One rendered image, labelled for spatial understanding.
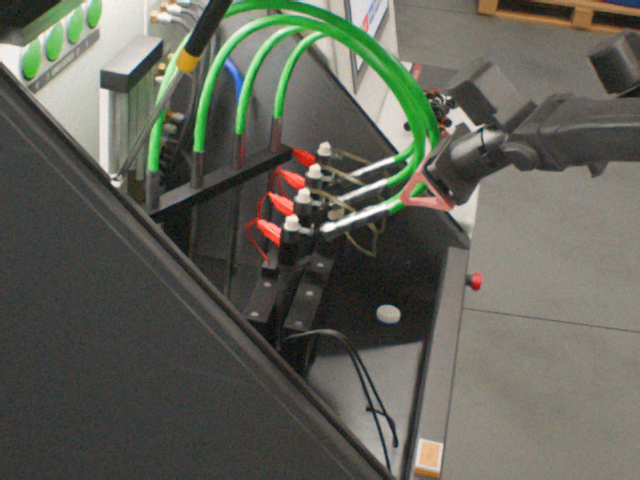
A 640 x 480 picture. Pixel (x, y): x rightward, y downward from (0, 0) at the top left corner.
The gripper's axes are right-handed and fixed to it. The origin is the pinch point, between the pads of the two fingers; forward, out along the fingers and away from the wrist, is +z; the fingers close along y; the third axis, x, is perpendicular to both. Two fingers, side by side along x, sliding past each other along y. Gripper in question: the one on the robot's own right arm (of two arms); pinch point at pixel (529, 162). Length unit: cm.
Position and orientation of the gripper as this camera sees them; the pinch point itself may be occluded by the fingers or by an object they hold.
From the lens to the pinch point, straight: 140.7
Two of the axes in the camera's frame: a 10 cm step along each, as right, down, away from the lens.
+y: -5.4, -8.3, -1.5
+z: -7.2, 3.6, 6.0
